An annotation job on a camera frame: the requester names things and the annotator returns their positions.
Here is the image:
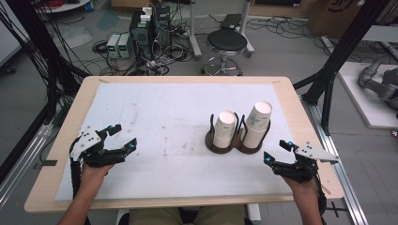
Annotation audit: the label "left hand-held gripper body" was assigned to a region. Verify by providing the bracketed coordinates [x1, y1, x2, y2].
[69, 126, 127, 169]

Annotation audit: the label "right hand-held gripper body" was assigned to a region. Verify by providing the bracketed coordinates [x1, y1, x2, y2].
[271, 142, 341, 185]

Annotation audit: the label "person's right hand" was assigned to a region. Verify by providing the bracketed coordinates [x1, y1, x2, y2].
[282, 176, 319, 202]

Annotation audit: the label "person's left hand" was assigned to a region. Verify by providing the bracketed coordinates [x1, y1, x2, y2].
[81, 162, 115, 189]

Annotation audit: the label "tall stack of paper cups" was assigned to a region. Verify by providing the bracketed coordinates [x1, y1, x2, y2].
[241, 100, 273, 150]

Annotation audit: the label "white table mat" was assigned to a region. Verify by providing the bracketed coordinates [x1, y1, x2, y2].
[54, 82, 294, 202]

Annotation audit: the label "short stack of paper cups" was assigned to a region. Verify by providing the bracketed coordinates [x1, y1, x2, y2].
[212, 110, 237, 150]

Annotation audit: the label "person's khaki pants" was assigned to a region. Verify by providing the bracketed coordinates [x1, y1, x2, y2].
[129, 205, 247, 225]

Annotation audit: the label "grey bench power supply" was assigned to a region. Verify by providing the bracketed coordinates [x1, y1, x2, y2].
[117, 32, 132, 60]
[106, 33, 121, 60]

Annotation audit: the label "white platform board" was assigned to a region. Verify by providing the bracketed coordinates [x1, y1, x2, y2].
[337, 61, 398, 130]

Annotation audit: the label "black computer tower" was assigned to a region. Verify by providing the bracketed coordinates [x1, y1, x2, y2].
[129, 4, 172, 61]

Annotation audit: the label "white metal stand leg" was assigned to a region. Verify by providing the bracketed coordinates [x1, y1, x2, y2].
[187, 0, 204, 61]
[238, 0, 255, 59]

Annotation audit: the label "black round stool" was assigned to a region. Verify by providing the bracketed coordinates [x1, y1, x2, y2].
[201, 29, 249, 77]

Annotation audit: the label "white round table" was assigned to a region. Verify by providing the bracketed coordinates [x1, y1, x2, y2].
[35, 0, 92, 14]

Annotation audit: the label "black flat device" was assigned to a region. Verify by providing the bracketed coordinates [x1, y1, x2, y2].
[220, 13, 244, 31]

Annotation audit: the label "brown cardboard box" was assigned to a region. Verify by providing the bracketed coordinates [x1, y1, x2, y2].
[307, 0, 378, 39]

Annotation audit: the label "dark wire cup holder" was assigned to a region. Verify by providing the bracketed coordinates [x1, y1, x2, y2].
[236, 114, 272, 156]
[205, 112, 240, 155]

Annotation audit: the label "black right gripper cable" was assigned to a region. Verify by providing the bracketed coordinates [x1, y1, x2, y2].
[312, 172, 329, 218]

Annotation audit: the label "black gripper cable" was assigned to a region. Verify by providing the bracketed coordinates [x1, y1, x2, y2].
[69, 142, 83, 200]
[312, 172, 329, 218]

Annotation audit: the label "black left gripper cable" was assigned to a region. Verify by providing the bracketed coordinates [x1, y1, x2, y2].
[69, 142, 83, 200]

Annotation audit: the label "aluminium floor rail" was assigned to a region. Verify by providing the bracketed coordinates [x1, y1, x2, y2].
[0, 123, 54, 208]
[300, 96, 371, 225]

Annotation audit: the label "black frame with cables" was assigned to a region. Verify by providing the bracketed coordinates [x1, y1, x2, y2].
[0, 0, 92, 186]

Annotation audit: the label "black metal frame strut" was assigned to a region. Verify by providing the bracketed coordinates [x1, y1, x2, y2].
[293, 0, 392, 136]

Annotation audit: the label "tangle of black floor cables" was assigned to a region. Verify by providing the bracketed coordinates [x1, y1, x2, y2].
[245, 14, 333, 49]

